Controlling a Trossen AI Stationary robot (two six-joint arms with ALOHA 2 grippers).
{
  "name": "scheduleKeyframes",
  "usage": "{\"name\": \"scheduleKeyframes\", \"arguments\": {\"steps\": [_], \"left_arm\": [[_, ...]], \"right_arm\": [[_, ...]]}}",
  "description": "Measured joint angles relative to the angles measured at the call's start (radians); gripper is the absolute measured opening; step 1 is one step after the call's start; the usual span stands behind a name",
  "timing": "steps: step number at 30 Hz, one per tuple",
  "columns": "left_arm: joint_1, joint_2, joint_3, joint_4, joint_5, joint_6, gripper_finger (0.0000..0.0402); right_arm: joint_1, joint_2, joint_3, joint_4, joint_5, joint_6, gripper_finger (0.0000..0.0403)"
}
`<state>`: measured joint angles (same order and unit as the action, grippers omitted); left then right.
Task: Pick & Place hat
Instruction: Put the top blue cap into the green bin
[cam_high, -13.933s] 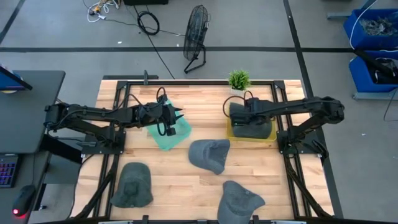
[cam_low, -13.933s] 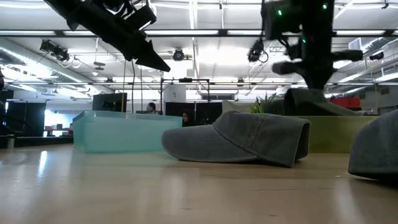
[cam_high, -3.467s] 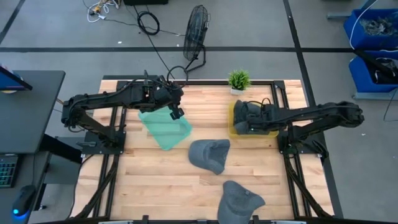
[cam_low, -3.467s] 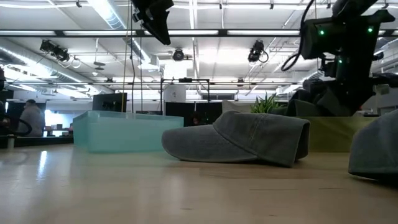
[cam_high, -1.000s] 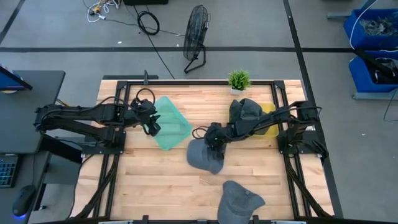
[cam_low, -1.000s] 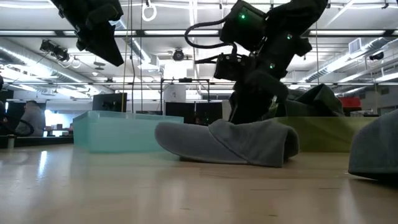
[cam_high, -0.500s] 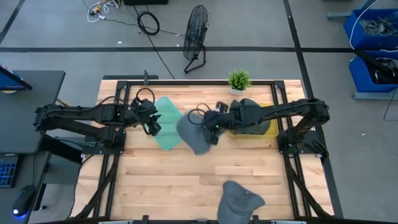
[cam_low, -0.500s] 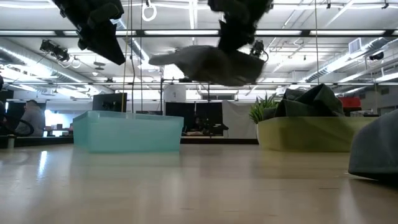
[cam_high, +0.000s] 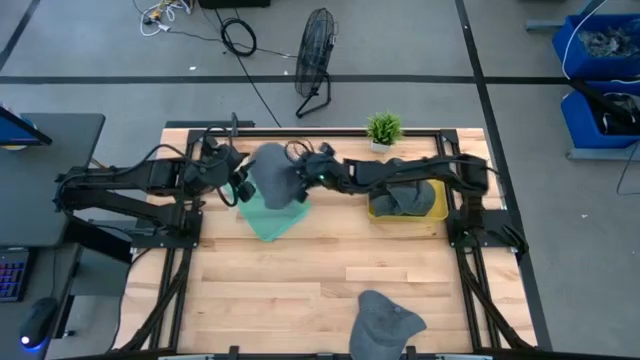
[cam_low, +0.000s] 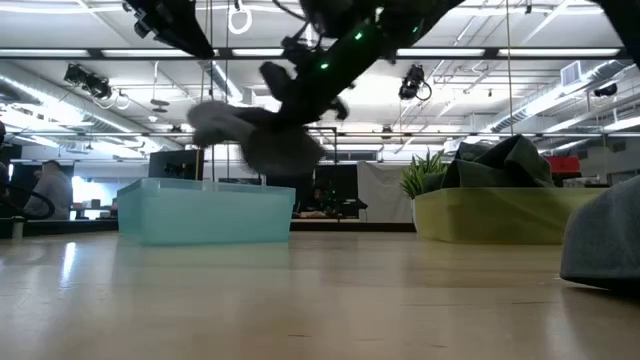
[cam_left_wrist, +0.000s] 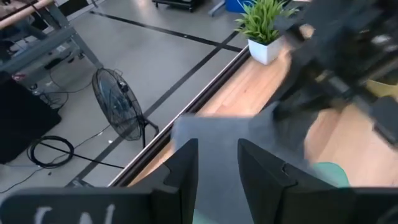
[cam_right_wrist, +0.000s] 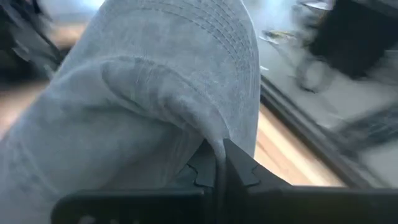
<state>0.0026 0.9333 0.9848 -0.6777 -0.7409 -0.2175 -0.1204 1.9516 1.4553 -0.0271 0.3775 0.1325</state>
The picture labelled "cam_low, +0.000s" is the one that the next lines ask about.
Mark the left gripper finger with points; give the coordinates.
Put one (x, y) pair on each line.
(192, 30)

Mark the grey cap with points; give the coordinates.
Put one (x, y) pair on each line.
(605, 240)
(280, 150)

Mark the dark green clothes pile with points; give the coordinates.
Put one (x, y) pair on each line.
(520, 160)

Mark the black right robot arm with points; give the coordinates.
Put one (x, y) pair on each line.
(380, 25)

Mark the black overhead light beam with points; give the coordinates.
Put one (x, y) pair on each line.
(225, 52)

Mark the white cloth cover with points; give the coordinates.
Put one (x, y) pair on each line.
(382, 192)

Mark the small green potted plant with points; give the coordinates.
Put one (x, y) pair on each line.
(420, 175)

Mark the black computer monitor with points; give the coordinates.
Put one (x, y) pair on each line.
(175, 165)

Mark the teal translucent plastic bin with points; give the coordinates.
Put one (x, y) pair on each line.
(200, 215)

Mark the person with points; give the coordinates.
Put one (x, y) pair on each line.
(50, 192)

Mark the yellow translucent plastic bin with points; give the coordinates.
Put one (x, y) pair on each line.
(500, 215)

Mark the red box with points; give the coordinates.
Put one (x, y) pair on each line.
(562, 165)

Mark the black ceiling camera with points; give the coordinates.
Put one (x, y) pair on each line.
(87, 80)
(412, 82)

